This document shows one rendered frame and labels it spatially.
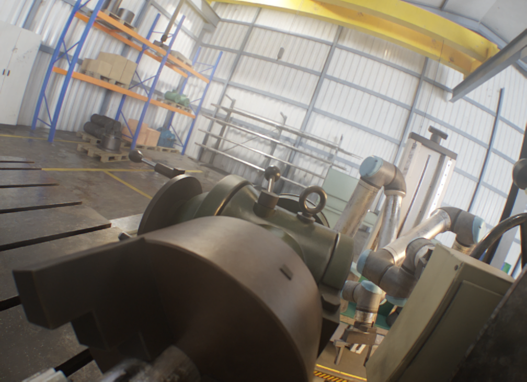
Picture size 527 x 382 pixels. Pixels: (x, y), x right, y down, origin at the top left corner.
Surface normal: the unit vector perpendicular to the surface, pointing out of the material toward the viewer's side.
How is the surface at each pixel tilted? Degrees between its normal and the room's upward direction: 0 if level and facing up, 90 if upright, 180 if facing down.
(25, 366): 0
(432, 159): 90
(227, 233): 6
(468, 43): 90
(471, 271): 90
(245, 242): 2
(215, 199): 47
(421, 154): 90
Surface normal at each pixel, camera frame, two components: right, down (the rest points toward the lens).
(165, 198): 0.90, 0.38
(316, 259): 0.00, -0.51
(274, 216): 0.19, -0.80
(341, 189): -0.26, 0.04
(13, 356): 0.36, -0.92
